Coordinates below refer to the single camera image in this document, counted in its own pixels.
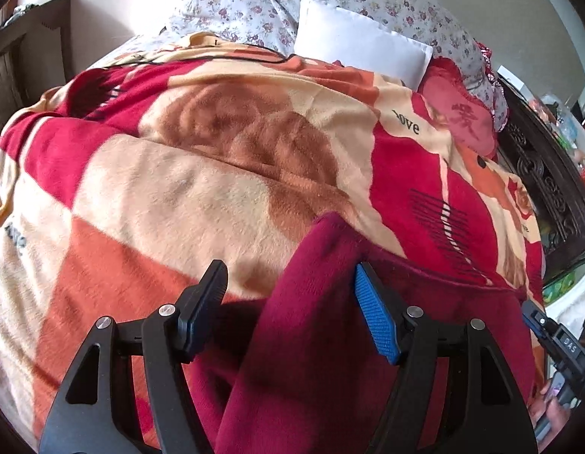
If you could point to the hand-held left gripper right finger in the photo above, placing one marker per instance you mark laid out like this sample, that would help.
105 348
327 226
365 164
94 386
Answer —
375 314

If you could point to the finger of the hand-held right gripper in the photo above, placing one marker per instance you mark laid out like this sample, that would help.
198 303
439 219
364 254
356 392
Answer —
533 319

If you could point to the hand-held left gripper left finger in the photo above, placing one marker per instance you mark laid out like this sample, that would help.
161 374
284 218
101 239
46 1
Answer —
205 305

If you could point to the maroon knit garment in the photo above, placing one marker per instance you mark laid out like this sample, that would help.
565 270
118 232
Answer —
311 340

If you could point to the person's right hand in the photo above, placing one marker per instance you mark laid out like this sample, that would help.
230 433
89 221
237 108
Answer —
552 416

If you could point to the dark carved wooden headboard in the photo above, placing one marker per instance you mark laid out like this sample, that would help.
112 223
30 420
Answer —
557 189

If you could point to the red and orange printed blanket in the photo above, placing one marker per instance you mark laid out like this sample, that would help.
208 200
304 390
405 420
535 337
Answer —
179 175

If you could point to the red heart-shaped cushion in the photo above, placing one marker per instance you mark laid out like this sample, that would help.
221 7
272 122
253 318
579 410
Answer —
458 108

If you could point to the flat white box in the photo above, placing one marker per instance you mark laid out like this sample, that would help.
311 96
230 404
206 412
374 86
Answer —
515 80

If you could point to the white pillow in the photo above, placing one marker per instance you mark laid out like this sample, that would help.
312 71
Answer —
358 42

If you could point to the dark wooden cabinet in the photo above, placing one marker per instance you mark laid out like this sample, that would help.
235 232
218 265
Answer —
32 38

